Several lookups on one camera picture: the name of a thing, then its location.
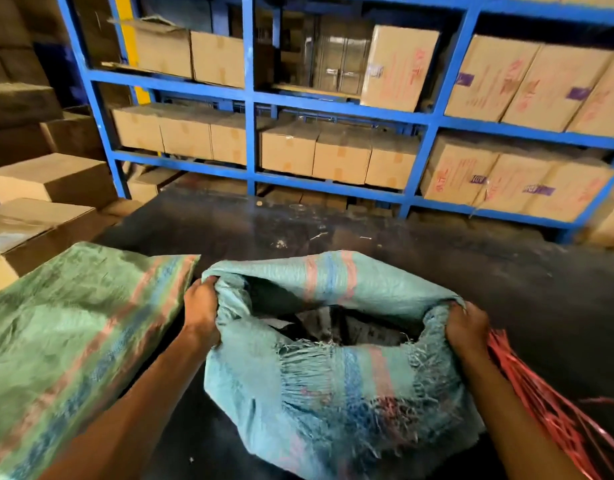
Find flat cardboard sheet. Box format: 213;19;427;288
271;83;363;101

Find person's right hand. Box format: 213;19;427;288
445;300;492;363

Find blue metal shelf rack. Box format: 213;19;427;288
54;0;614;245

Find green woven sack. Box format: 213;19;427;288
0;242;201;480

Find bundle of red plastic strings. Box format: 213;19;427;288
486;329;614;480

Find person's left forearm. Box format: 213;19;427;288
39;324;220;480

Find pile of brown cardboard boxes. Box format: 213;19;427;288
0;0;147;295

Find person's right forearm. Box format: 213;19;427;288
456;344;586;480

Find pile of black packets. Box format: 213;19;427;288
259;307;423;347

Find tall stack of printed cartons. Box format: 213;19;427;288
582;174;614;251

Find yellow vertical post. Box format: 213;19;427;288
112;0;153;105

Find rows of red printed boxes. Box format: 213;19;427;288
360;0;614;224

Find blue woven sack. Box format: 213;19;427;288
200;249;488;480

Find person's left hand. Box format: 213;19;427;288
183;275;221;345

